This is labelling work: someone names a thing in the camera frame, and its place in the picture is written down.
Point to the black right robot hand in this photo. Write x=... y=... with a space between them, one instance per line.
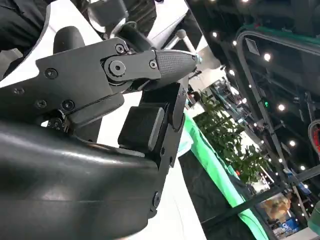
x=62 y=180

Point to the green leafy plant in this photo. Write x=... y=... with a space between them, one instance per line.
x=225 y=135

